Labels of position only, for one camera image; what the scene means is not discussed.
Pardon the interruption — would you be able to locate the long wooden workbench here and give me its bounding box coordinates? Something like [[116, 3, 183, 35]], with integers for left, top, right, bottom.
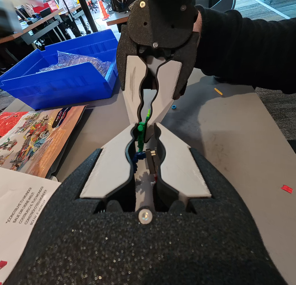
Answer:
[[0, 5, 81, 45]]

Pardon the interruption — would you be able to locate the red yellow toy assembly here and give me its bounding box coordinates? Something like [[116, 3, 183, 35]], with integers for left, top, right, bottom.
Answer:
[[145, 148, 160, 182]]

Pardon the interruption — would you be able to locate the toy instruction booklet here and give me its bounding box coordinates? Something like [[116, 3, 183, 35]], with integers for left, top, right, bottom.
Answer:
[[0, 168, 62, 283]]

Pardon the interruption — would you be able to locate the crinkled clear plastic bag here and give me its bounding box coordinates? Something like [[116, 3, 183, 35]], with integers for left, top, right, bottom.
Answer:
[[39, 51, 112, 77]]

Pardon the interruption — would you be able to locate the black metal pole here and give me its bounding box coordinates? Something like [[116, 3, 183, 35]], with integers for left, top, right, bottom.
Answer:
[[74, 0, 99, 33]]

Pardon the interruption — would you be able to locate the wooden side table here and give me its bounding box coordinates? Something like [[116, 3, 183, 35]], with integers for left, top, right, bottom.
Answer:
[[106, 11, 130, 26]]

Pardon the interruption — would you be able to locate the person's right hand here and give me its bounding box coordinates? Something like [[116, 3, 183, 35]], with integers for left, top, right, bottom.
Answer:
[[193, 10, 203, 33]]

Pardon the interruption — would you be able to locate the orange traffic cone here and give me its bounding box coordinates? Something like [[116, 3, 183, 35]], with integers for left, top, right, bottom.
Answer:
[[98, 0, 110, 20]]

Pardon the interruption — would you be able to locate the blue toy connector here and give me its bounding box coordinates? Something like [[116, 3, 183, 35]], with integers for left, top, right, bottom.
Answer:
[[132, 151, 147, 170]]

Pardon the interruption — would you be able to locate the blue plastic bin with tag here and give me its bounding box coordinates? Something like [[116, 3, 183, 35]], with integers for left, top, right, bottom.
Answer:
[[0, 29, 119, 110]]

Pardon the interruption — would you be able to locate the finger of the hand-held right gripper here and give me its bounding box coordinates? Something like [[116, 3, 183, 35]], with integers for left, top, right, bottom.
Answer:
[[122, 55, 148, 124], [144, 59, 182, 144]]

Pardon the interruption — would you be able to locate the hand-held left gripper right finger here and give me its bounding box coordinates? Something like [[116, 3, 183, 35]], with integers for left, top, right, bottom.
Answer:
[[154, 123, 212, 201]]

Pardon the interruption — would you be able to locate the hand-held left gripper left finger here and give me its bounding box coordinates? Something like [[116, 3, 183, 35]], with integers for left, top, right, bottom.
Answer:
[[80, 123, 137, 198]]

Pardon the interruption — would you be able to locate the green toy connector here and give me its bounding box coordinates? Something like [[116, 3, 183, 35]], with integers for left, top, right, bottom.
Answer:
[[136, 122, 148, 153]]

